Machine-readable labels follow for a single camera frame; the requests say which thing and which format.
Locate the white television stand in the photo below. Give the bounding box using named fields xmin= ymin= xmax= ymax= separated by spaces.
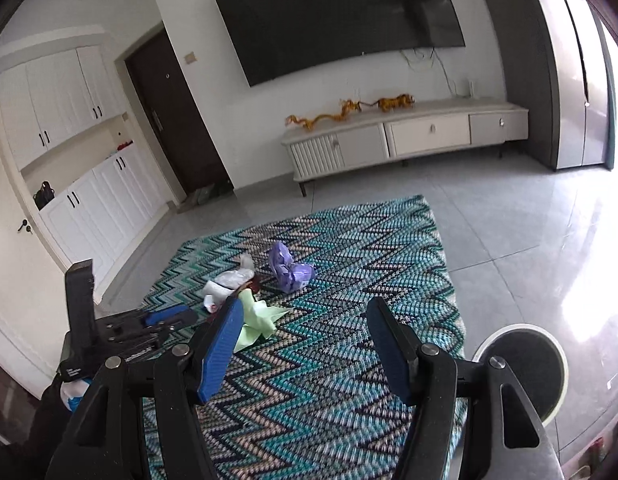
xmin=280 ymin=97 xmax=530 ymax=198

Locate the zigzag patterned woven rug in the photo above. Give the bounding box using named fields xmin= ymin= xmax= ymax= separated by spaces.
xmin=139 ymin=195 xmax=470 ymax=480

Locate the golden tiger figurine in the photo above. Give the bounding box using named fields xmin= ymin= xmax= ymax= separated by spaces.
xmin=371 ymin=94 xmax=416 ymax=112

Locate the large black wall television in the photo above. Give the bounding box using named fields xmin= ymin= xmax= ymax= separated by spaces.
xmin=211 ymin=0 xmax=466 ymax=88

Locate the white base cabinet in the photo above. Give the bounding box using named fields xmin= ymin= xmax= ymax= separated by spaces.
xmin=39 ymin=147 xmax=165 ymax=286

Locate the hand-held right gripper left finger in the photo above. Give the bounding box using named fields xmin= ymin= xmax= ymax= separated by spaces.
xmin=44 ymin=294 xmax=246 ymax=480

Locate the grey double door refrigerator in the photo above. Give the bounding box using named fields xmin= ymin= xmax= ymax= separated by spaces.
xmin=469 ymin=0 xmax=617 ymax=172

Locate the black handbag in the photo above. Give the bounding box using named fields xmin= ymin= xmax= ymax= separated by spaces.
xmin=33 ymin=181 xmax=56 ymax=211

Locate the white plastic bag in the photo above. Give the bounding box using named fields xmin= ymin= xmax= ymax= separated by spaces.
xmin=204 ymin=254 xmax=256 ymax=311

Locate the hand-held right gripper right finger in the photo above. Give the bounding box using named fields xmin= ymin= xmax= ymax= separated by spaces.
xmin=365 ymin=296 xmax=564 ymax=480

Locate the white wall cabinet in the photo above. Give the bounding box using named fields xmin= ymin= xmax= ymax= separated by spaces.
xmin=0 ymin=45 xmax=127 ymax=171

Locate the pile of shoes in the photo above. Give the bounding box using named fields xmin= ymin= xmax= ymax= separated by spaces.
xmin=189 ymin=182 xmax=235 ymax=206

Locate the cream interior door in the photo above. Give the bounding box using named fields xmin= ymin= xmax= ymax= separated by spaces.
xmin=0 ymin=115 xmax=75 ymax=376

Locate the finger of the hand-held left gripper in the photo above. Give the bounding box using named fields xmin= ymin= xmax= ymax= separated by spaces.
xmin=142 ymin=305 xmax=197 ymax=330

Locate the golden dragon figurine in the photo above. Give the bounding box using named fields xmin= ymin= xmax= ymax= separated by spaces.
xmin=285 ymin=100 xmax=362 ymax=133

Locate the dark brown entrance door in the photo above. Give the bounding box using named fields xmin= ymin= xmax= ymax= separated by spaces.
xmin=125 ymin=27 xmax=235 ymax=206

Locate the light green paper sheet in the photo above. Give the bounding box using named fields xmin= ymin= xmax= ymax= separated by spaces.
xmin=233 ymin=291 xmax=291 ymax=353

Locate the television cable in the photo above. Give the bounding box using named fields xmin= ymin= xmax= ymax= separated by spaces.
xmin=401 ymin=46 xmax=457 ymax=96

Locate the dark round trash bin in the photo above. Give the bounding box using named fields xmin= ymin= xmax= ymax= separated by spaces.
xmin=471 ymin=324 xmax=570 ymax=423

